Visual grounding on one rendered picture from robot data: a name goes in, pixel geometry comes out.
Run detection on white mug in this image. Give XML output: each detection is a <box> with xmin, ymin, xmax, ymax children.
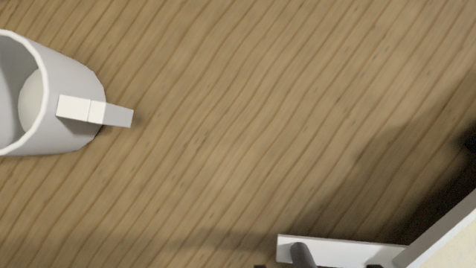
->
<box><xmin>0</xmin><ymin>29</ymin><xmax>133</xmax><ymax>157</ymax></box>

